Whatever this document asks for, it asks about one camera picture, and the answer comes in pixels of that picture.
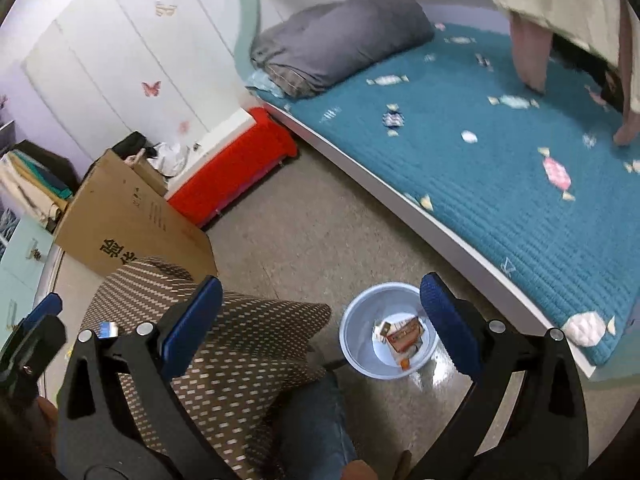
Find light blue patterned pillow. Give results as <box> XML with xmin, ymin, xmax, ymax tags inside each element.
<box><xmin>246</xmin><ymin>71</ymin><xmax>282</xmax><ymax>100</ymax></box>

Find round table with patterned cloth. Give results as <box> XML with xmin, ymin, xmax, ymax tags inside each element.
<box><xmin>75</xmin><ymin>256</ymin><xmax>333</xmax><ymax>480</ymax></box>

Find black bag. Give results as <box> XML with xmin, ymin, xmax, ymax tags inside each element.
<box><xmin>112</xmin><ymin>131</ymin><xmax>162</xmax><ymax>162</ymax></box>

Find red storage bench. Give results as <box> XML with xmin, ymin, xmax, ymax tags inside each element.
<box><xmin>165</xmin><ymin>107</ymin><xmax>299</xmax><ymax>228</ymax></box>

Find teal quilted bed cover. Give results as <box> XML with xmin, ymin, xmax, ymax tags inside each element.
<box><xmin>245</xmin><ymin>20</ymin><xmax>640</xmax><ymax>368</ymax></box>

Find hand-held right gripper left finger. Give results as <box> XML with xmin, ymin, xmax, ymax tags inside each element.
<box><xmin>55</xmin><ymin>276</ymin><xmax>251</xmax><ymax>480</ymax></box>

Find white wardrobe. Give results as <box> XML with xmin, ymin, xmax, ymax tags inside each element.
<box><xmin>20</xmin><ymin>0</ymin><xmax>251</xmax><ymax>181</ymax></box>

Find light blue plastic basin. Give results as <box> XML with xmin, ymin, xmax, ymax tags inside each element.
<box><xmin>339</xmin><ymin>282</ymin><xmax>441</xmax><ymax>380</ymax></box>

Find black cloth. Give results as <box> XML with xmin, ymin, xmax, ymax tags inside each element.
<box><xmin>550</xmin><ymin>30</ymin><xmax>626</xmax><ymax>111</ymax></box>

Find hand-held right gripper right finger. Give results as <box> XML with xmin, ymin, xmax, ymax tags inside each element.
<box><xmin>410</xmin><ymin>272</ymin><xmax>589</xmax><ymax>480</ymax></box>

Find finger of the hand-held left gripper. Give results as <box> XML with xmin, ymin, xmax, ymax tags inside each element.
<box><xmin>14</xmin><ymin>292</ymin><xmax>68</xmax><ymax>361</ymax></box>

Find white plastic bag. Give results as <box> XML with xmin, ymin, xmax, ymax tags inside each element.
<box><xmin>149</xmin><ymin>141</ymin><xmax>189</xmax><ymax>177</ymax></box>

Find person's leg in jeans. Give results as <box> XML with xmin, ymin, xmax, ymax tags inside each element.
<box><xmin>272</xmin><ymin>374</ymin><xmax>359</xmax><ymax>480</ymax></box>

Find stack of folded cloths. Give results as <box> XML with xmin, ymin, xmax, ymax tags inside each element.
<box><xmin>0</xmin><ymin>139</ymin><xmax>82</xmax><ymax>234</ymax></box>

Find large cardboard box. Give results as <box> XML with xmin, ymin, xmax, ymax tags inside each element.
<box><xmin>52</xmin><ymin>149</ymin><xmax>218</xmax><ymax>286</ymax></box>

